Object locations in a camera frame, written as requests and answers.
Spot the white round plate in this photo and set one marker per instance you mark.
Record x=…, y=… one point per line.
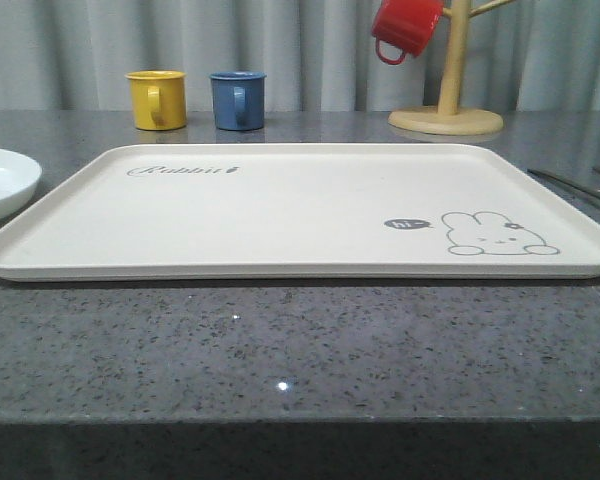
x=19, y=177

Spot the silver metal fork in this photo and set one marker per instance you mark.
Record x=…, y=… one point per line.
x=565, y=182

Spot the yellow enamel mug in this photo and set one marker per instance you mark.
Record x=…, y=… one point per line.
x=158, y=99

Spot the red enamel mug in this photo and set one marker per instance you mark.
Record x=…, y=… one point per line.
x=407, y=25

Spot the wooden mug tree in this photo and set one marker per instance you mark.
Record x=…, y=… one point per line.
x=448, y=117

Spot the blue enamel mug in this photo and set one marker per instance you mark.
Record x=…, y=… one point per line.
x=238, y=100

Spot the grey curtain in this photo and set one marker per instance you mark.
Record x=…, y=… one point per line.
x=316, y=55

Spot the cream rabbit tray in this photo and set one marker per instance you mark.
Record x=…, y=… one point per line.
x=196, y=211

